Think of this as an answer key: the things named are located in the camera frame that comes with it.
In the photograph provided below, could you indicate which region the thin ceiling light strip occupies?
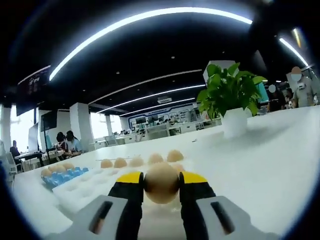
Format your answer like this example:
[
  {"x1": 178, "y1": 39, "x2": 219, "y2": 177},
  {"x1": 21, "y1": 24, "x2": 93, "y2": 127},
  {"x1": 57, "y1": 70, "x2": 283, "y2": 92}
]
[
  {"x1": 119, "y1": 97, "x2": 196, "y2": 117},
  {"x1": 96, "y1": 84, "x2": 206, "y2": 113}
]

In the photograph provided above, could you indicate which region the white foam egg holder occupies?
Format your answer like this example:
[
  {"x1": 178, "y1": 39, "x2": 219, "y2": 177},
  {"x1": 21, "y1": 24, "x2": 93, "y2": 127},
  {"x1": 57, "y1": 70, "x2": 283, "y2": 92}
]
[{"x1": 51, "y1": 153, "x2": 226, "y2": 236}]

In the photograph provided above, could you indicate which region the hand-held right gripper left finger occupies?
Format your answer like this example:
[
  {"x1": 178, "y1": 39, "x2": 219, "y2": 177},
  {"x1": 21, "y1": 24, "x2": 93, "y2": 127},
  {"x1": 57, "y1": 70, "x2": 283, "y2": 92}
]
[{"x1": 48, "y1": 171, "x2": 145, "y2": 240}]

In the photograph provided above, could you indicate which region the blue egg tray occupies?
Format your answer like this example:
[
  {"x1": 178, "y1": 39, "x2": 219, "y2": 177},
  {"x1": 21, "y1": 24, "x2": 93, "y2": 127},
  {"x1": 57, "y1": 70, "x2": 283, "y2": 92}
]
[{"x1": 41, "y1": 166, "x2": 90, "y2": 191}]

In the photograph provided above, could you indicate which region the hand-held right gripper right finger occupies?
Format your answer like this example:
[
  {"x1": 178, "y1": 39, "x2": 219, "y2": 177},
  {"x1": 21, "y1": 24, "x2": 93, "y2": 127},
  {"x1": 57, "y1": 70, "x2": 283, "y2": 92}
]
[{"x1": 178, "y1": 171, "x2": 280, "y2": 240}]

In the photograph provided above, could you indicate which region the tilted monitor on stand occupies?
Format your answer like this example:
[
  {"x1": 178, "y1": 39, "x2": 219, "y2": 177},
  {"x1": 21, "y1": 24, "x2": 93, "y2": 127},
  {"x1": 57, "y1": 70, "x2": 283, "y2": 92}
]
[{"x1": 27, "y1": 122, "x2": 41, "y2": 152}]

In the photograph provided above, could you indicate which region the long ceiling light strip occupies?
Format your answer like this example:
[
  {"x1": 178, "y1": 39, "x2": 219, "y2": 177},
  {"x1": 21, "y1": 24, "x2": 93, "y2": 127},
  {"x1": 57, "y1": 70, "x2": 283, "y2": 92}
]
[{"x1": 49, "y1": 7, "x2": 253, "y2": 82}]

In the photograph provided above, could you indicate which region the green plant in white pot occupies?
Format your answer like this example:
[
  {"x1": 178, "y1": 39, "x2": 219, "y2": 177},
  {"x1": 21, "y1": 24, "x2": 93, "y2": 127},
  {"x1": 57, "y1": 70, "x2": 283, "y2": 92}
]
[{"x1": 196, "y1": 62, "x2": 268, "y2": 140}]

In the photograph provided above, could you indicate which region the black desk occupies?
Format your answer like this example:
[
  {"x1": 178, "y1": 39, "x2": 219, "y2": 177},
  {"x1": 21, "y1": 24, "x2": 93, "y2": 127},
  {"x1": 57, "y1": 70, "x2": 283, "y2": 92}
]
[{"x1": 14, "y1": 152, "x2": 61, "y2": 167}]

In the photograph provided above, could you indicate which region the large dark display screen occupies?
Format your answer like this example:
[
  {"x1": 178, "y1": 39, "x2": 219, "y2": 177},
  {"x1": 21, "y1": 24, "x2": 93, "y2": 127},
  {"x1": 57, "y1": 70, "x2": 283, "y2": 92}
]
[{"x1": 16, "y1": 65, "x2": 52, "y2": 117}]

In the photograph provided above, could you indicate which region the black monitor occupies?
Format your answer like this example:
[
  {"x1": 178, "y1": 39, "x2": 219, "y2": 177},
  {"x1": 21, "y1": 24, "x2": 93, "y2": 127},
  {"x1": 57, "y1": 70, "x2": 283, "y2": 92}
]
[{"x1": 39, "y1": 111, "x2": 58, "y2": 132}]

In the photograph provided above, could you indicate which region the cluster of beige eggs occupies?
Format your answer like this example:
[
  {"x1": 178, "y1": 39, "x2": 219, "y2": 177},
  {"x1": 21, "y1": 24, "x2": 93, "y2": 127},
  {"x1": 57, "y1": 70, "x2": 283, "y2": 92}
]
[{"x1": 100, "y1": 149, "x2": 186, "y2": 173}]

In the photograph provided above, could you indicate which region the row of white office desks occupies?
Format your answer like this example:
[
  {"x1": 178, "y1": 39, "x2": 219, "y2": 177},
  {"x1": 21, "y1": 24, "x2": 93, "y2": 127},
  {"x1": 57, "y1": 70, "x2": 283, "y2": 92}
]
[{"x1": 89, "y1": 122, "x2": 223, "y2": 151}]

